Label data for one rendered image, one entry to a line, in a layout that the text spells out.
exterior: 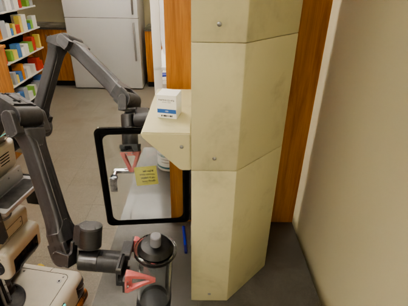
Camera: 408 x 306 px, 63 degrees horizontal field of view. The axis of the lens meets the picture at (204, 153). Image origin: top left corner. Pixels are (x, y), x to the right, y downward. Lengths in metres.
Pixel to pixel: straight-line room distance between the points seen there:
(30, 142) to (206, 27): 0.55
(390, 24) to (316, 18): 0.30
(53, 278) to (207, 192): 1.50
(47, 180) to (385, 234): 0.83
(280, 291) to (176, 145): 0.63
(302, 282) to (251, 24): 0.84
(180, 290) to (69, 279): 1.12
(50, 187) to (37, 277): 1.32
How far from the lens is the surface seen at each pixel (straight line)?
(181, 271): 1.21
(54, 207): 0.98
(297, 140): 1.23
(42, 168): 0.98
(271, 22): 0.77
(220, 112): 0.74
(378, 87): 0.88
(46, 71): 1.54
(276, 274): 1.23
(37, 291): 2.18
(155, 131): 0.78
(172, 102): 0.83
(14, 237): 1.71
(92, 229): 0.91
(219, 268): 1.03
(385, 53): 0.88
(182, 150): 0.79
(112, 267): 0.94
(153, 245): 0.88
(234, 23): 0.70
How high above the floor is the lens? 1.84
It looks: 29 degrees down
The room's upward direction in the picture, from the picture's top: 1 degrees clockwise
